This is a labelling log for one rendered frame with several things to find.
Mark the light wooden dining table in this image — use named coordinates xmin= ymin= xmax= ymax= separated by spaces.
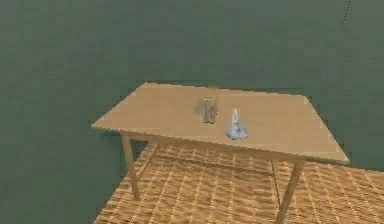
xmin=90 ymin=81 xmax=351 ymax=224

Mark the white pointed figurine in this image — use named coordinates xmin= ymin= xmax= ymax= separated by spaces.
xmin=225 ymin=107 xmax=249 ymax=141

